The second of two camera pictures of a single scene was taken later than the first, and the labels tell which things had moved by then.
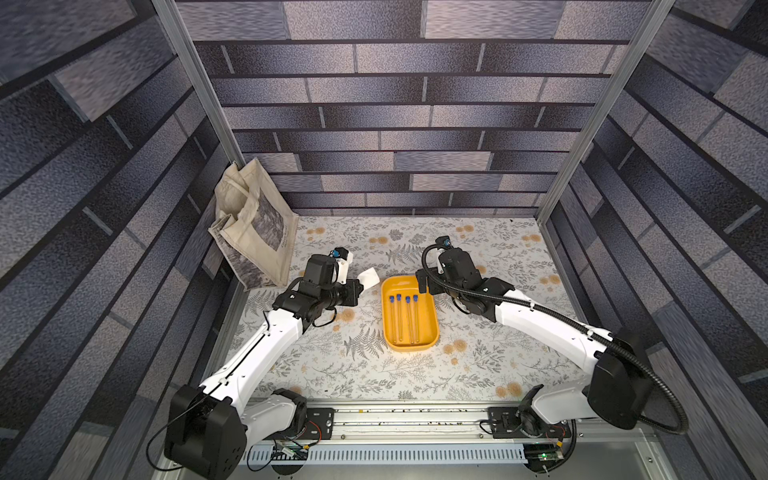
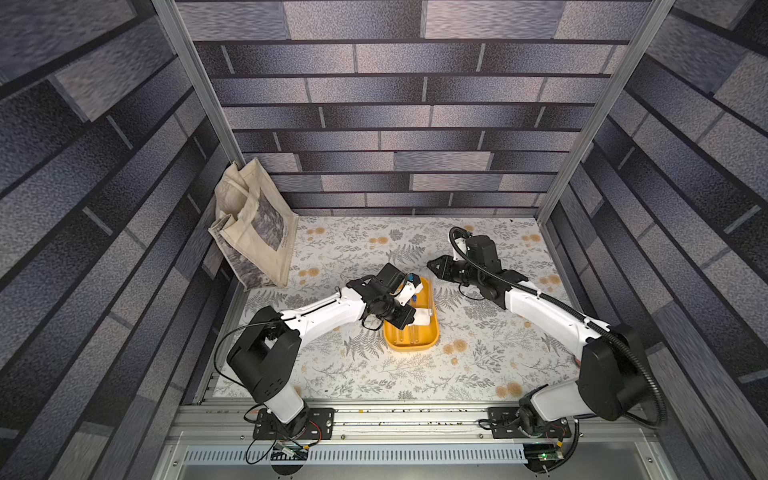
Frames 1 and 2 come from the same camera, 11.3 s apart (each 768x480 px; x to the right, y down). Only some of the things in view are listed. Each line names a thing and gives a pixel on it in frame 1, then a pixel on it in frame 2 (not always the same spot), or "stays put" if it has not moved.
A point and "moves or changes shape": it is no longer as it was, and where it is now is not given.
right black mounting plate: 516,423 stays put
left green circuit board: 289,452 stays put
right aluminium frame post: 617,87 stays put
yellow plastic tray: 410,317 stays put
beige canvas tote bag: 255,224 stays put
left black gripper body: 334,295 → 396,312
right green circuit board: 543,457 stays put
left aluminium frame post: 198,78 stays put
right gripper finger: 422,284 → 440,268
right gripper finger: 422,277 → 438,264
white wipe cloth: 368,278 moves or changes shape
